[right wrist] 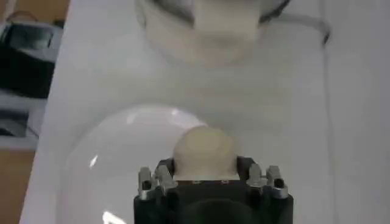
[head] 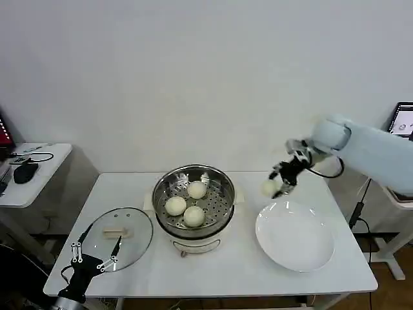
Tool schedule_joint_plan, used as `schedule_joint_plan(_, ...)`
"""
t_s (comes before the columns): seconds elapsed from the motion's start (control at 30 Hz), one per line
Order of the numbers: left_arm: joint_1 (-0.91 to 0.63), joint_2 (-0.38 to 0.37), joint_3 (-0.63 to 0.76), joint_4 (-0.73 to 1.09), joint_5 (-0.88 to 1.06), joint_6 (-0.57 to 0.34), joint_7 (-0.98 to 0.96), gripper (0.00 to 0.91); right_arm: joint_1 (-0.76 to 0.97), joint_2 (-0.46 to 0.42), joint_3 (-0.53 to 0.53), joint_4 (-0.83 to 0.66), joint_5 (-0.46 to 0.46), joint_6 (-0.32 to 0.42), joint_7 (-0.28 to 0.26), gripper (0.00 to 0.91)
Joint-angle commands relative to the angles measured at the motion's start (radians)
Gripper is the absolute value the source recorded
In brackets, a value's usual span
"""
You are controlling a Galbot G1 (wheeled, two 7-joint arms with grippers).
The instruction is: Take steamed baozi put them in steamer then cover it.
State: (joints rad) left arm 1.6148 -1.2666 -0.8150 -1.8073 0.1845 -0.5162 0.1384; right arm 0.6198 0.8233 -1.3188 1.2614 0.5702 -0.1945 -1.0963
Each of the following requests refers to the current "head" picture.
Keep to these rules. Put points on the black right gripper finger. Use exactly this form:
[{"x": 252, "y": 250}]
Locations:
[
  {"x": 285, "y": 190},
  {"x": 276, "y": 170}
]

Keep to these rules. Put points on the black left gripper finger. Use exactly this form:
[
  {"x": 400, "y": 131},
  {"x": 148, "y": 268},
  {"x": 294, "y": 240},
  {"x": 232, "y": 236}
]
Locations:
[
  {"x": 76, "y": 250},
  {"x": 114, "y": 253}
]

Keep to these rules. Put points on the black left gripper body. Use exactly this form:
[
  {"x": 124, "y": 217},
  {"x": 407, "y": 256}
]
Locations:
[{"x": 82, "y": 274}]

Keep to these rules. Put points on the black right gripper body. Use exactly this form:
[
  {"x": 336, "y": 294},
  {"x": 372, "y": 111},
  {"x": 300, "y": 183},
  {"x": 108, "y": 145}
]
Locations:
[{"x": 292, "y": 171}]

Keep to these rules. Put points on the white steamed bun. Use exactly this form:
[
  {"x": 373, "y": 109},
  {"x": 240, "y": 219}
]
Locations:
[
  {"x": 175, "y": 205},
  {"x": 194, "y": 216},
  {"x": 197, "y": 189},
  {"x": 267, "y": 189}
]

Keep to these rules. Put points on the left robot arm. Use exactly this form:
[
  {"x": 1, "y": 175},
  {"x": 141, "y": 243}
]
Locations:
[{"x": 66, "y": 304}]

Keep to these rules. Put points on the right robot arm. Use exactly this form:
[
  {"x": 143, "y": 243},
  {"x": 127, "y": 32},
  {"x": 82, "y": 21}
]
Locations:
[{"x": 371, "y": 145}]

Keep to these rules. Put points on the white round plate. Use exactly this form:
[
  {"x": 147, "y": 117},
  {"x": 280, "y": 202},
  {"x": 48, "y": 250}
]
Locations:
[{"x": 293, "y": 235}]

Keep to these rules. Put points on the steel perforated steamer basket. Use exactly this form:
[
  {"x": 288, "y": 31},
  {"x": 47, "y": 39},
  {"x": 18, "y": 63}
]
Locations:
[{"x": 213, "y": 200}]

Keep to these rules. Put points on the white electric cooker base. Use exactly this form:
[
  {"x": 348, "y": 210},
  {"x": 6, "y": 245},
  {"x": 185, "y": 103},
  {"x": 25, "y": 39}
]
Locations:
[{"x": 197, "y": 247}]

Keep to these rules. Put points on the white side table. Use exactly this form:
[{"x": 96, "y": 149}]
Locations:
[{"x": 55, "y": 161}]

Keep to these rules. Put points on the black computer mouse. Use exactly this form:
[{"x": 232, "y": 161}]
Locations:
[{"x": 25, "y": 172}]

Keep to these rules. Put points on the small green pen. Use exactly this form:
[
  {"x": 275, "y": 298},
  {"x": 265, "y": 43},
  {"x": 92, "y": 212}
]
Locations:
[{"x": 32, "y": 149}]

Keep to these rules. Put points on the white desk with legs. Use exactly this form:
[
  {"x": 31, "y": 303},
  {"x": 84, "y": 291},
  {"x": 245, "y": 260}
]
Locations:
[{"x": 403, "y": 205}]

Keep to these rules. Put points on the open laptop with lit screen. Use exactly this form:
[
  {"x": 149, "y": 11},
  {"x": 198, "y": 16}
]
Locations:
[{"x": 403, "y": 124}]

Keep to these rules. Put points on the laptop with dark frame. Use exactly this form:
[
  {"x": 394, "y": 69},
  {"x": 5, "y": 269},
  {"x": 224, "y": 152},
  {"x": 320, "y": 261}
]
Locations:
[{"x": 4, "y": 135}]

